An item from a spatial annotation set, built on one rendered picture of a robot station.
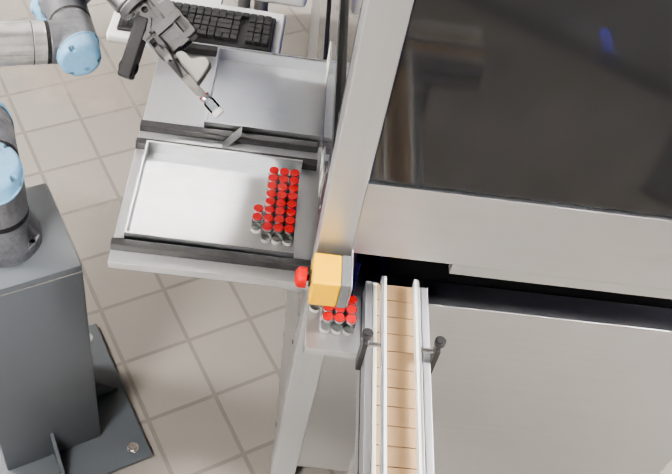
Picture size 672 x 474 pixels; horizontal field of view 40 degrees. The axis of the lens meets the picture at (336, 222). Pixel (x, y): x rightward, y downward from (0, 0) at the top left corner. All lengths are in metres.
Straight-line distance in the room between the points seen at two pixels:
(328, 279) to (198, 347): 1.16
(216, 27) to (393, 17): 1.18
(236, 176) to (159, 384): 0.90
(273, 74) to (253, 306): 0.89
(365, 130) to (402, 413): 0.51
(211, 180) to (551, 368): 0.85
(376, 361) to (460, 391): 0.49
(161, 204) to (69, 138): 1.41
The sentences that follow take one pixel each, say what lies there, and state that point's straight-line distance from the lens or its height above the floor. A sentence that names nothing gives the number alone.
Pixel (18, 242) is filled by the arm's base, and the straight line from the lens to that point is 1.97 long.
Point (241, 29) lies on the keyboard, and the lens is 2.49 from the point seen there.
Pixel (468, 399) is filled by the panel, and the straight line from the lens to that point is 2.20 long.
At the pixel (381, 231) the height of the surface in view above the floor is 1.09.
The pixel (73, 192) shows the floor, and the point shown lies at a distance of 3.17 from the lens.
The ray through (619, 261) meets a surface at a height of 1.08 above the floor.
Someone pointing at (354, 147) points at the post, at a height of 1.29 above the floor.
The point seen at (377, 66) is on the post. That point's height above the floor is 1.47.
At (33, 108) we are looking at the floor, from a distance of 3.46.
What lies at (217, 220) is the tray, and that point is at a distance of 1.93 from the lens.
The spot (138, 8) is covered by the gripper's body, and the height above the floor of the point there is 1.31.
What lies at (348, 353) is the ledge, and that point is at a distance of 1.78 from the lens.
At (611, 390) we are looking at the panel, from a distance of 2.22.
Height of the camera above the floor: 2.37
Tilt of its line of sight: 49 degrees down
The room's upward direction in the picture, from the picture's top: 13 degrees clockwise
